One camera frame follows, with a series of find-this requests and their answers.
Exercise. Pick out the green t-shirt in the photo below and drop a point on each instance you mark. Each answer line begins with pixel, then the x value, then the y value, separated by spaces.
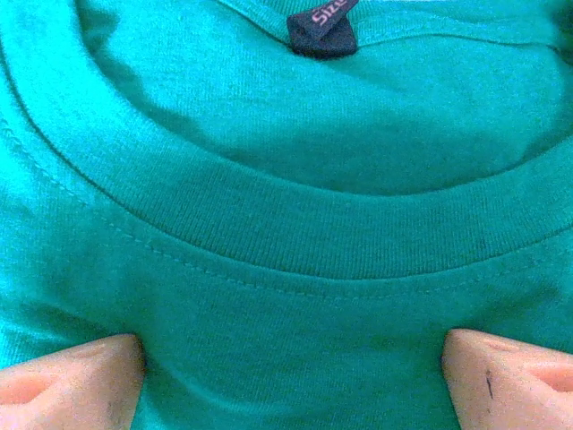
pixel 286 179

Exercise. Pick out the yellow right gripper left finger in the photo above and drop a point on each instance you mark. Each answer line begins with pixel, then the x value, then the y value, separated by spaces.
pixel 67 389

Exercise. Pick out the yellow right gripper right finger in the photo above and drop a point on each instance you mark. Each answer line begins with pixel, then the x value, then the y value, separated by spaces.
pixel 515 389

